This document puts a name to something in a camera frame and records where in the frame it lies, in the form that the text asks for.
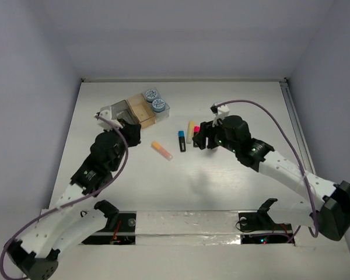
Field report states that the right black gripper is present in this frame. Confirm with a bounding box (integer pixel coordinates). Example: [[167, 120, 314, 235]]
[[192, 115, 239, 153]]

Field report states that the pink cap black highlighter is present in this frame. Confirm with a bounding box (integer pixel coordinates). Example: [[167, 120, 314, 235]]
[[192, 126, 200, 148]]

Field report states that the blue cap black highlighter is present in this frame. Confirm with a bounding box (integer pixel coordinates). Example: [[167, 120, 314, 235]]
[[178, 131, 186, 152]]

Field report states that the orange pastel highlighter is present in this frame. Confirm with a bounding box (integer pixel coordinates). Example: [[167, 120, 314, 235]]
[[151, 141, 173, 161]]

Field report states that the blue white slime jar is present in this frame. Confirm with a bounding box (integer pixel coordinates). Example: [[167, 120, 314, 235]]
[[143, 89, 160, 103]]

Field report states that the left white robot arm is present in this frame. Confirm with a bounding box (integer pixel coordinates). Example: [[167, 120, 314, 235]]
[[0, 117, 141, 279]]

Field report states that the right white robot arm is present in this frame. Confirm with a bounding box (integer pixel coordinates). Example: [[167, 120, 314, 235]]
[[192, 115, 350, 241]]

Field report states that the yellow pastel highlighter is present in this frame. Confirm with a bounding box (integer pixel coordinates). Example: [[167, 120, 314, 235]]
[[186, 121, 195, 144]]

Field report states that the grey translucent bin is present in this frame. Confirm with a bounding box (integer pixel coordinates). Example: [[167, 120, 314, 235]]
[[107, 100, 141, 128]]

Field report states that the amber translucent bin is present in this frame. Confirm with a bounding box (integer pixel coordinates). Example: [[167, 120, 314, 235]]
[[127, 93, 156, 128]]

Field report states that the clear plastic bin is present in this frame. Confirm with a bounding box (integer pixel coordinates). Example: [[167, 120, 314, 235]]
[[147, 87, 170, 123]]

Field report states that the silver tape strip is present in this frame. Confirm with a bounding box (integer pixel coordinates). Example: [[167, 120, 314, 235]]
[[135, 211, 242, 246]]

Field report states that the white foam front board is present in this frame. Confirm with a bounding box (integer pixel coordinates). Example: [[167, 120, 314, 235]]
[[49, 233, 350, 279]]

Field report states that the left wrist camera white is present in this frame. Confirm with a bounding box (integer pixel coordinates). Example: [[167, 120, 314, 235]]
[[94, 106, 123, 131]]

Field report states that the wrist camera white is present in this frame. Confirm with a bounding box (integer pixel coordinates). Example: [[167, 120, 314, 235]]
[[94, 106, 123, 131], [210, 102, 230, 127]]

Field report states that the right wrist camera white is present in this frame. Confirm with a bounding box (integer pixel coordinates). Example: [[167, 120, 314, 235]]
[[210, 102, 230, 127]]

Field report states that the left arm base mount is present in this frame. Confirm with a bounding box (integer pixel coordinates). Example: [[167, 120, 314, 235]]
[[82, 200, 137, 245]]

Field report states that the aluminium rail right edge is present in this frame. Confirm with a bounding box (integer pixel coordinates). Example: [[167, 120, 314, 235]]
[[279, 78, 316, 174]]

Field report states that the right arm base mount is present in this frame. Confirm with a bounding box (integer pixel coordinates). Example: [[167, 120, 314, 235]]
[[235, 198, 295, 245]]

